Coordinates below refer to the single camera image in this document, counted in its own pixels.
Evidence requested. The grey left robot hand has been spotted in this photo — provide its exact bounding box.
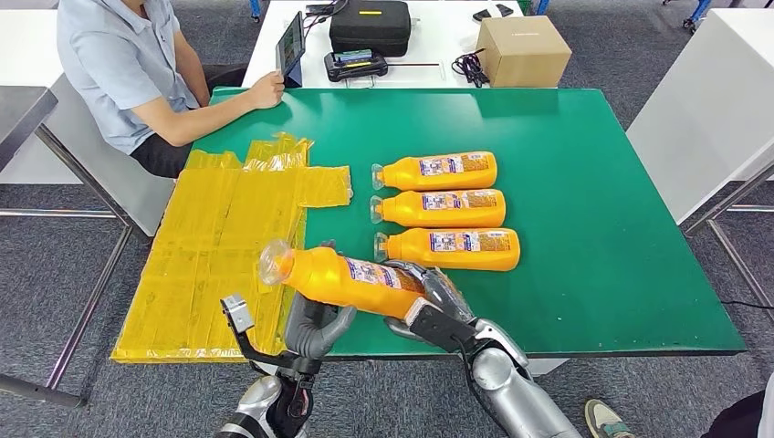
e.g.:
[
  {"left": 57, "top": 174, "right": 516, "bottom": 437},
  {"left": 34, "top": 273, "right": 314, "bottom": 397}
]
[{"left": 284, "top": 239, "right": 359, "bottom": 362}]

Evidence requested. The person's hand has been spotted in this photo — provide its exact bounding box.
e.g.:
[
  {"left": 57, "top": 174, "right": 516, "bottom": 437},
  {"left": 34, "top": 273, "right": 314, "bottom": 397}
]
[{"left": 248, "top": 69, "right": 287, "bottom": 111}]

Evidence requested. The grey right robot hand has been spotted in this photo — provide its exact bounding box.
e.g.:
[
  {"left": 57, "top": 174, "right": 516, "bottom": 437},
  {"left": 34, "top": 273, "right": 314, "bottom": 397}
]
[{"left": 383, "top": 259, "right": 476, "bottom": 345}]

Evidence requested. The orange detergent bottle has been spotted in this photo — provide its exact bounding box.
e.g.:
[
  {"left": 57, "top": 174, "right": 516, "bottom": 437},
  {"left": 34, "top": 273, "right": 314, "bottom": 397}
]
[
  {"left": 370, "top": 151, "right": 498, "bottom": 193},
  {"left": 258, "top": 239, "right": 465, "bottom": 321},
  {"left": 369, "top": 188, "right": 507, "bottom": 229},
  {"left": 372, "top": 226, "right": 522, "bottom": 273}
]

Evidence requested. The black tablet on stand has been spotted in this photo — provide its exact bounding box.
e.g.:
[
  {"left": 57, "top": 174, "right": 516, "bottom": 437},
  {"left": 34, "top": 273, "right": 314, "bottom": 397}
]
[{"left": 275, "top": 10, "right": 308, "bottom": 89}]

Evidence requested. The black handheld controller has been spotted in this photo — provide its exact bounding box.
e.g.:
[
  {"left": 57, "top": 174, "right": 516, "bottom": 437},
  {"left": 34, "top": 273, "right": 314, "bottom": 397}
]
[{"left": 323, "top": 48, "right": 390, "bottom": 83}]

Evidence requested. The black carrying case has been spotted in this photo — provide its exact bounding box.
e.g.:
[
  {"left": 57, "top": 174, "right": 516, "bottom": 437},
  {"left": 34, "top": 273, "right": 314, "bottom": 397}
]
[{"left": 329, "top": 0, "right": 413, "bottom": 58}]

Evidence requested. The white table foot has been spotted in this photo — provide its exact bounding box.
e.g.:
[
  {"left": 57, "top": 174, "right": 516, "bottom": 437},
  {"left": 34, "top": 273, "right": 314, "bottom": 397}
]
[{"left": 526, "top": 358, "right": 570, "bottom": 377}]

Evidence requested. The yellow taped cardboard mat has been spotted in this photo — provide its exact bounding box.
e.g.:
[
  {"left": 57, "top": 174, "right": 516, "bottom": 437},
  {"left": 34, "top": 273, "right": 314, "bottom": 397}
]
[{"left": 111, "top": 131, "right": 354, "bottom": 364}]

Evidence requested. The person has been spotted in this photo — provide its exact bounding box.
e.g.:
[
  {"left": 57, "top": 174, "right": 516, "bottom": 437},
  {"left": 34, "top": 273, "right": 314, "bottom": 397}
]
[
  {"left": 584, "top": 371, "right": 774, "bottom": 438},
  {"left": 56, "top": 0, "right": 287, "bottom": 180}
]

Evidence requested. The white table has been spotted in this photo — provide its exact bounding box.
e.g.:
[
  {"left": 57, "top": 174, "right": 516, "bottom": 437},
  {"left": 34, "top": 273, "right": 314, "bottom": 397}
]
[
  {"left": 241, "top": 0, "right": 558, "bottom": 90},
  {"left": 0, "top": 10, "right": 83, "bottom": 185},
  {"left": 625, "top": 8, "right": 774, "bottom": 226}
]

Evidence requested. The white bench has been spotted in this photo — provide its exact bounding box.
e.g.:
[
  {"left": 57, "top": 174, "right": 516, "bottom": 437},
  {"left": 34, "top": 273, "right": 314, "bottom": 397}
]
[{"left": 40, "top": 73, "right": 176, "bottom": 238}]

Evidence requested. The brown cardboard box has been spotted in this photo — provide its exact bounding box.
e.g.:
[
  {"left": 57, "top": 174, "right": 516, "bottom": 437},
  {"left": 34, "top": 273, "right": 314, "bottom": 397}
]
[{"left": 475, "top": 15, "right": 572, "bottom": 89}]

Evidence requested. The blue wheeled cart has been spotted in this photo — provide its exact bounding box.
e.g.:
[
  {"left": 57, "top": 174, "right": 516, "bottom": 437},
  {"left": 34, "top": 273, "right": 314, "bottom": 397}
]
[{"left": 660, "top": 0, "right": 715, "bottom": 33}]

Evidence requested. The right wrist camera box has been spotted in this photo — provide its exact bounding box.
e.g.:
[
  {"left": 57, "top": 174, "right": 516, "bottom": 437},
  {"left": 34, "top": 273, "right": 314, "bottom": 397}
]
[{"left": 403, "top": 297, "right": 480, "bottom": 356}]

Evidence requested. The black power adapter cable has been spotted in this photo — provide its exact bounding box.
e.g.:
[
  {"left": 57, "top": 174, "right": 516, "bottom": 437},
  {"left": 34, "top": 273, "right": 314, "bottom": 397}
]
[{"left": 304, "top": 0, "right": 352, "bottom": 37}]

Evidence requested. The black cable bundle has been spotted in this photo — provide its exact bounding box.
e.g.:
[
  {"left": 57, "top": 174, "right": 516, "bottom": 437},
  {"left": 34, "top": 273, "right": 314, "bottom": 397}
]
[{"left": 451, "top": 47, "right": 491, "bottom": 89}]

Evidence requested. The metal table frame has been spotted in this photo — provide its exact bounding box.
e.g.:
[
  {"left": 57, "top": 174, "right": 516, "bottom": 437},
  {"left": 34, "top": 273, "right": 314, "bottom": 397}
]
[
  {"left": 0, "top": 123, "right": 135, "bottom": 409},
  {"left": 680, "top": 158, "right": 774, "bottom": 328}
]

